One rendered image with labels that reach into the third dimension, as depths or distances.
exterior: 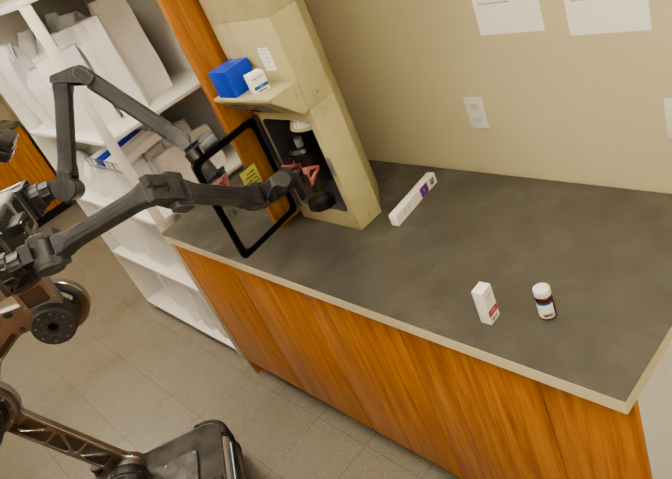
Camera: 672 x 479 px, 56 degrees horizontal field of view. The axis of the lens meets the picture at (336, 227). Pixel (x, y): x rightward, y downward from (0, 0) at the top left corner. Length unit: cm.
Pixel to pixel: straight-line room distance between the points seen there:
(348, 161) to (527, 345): 88
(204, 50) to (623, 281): 145
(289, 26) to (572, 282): 106
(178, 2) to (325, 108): 57
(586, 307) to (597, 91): 61
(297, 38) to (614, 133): 95
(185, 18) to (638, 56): 134
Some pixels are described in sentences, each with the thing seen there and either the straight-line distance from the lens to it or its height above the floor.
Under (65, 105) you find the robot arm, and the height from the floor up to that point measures 167.
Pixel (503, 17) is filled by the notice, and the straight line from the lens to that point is 193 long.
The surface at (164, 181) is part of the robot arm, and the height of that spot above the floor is 149.
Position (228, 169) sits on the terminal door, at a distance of 214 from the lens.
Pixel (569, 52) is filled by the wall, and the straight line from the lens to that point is 188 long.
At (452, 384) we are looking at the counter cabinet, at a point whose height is 68.
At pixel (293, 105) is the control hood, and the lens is 193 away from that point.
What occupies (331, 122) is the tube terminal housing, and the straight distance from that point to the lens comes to 202.
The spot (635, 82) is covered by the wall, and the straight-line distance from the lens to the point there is 184.
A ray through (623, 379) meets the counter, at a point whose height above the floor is 94.
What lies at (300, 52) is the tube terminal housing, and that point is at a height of 158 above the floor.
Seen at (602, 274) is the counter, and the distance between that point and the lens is 171.
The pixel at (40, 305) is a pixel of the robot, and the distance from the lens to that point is 223.
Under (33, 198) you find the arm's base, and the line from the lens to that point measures 231.
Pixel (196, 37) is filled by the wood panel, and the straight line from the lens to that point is 218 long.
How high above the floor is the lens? 206
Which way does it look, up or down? 30 degrees down
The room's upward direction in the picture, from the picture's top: 25 degrees counter-clockwise
